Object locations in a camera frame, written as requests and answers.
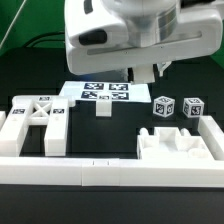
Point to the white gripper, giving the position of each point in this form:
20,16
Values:
105,35

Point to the white marker base plate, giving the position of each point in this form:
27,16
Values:
120,92

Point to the white tagged cube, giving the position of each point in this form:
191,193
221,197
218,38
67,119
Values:
163,106
193,107

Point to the white tagged cube right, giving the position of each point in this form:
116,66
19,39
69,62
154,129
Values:
193,107

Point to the white chair back frame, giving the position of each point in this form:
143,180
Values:
51,111

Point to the white chair seat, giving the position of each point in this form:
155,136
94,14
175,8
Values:
171,143

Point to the white U-shaped obstacle wall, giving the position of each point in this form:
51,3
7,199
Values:
123,172

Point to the white tagged cube left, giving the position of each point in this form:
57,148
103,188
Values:
163,106

